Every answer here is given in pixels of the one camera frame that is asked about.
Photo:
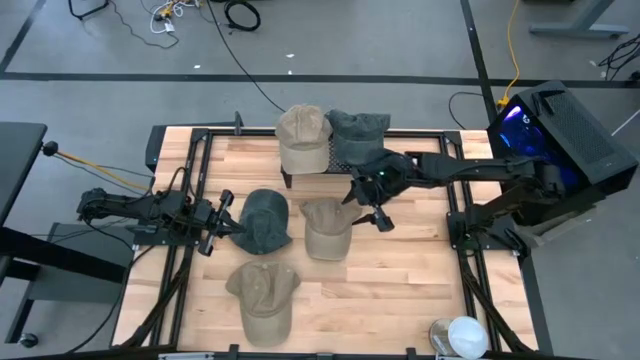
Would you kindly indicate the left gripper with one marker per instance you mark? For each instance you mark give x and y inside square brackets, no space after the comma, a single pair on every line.
[210,220]

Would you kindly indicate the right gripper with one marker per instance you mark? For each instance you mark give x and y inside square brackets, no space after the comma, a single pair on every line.
[374,195]

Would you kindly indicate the dark grey baseball cap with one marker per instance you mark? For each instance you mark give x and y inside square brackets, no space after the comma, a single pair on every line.
[262,220]
[357,135]

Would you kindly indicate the tan baseball cap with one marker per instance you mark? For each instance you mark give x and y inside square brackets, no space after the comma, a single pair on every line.
[263,300]
[302,140]
[327,230]

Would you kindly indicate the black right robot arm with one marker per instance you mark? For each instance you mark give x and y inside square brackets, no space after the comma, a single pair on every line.
[465,167]

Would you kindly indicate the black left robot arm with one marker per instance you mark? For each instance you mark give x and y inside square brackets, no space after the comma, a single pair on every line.
[125,206]

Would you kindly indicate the black mesh metal riser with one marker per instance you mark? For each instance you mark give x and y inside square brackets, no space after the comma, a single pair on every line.
[345,165]

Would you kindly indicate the black control box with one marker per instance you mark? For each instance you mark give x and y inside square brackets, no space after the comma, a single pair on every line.
[155,145]

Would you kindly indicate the black round knob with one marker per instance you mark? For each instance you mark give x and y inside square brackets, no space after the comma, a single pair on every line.
[49,148]

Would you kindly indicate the grey tower stand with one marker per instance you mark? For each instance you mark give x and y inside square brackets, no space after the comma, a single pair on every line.
[555,230]

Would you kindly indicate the black desk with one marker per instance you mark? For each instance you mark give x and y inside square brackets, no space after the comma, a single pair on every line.
[20,150]

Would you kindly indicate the black computer tower blue light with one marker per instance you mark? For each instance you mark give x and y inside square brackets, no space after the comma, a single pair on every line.
[575,130]

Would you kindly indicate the grey desk leg base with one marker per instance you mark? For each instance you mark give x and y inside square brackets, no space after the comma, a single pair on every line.
[575,28]

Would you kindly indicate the black aluminium table frame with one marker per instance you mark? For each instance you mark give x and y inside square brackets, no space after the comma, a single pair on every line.
[260,133]

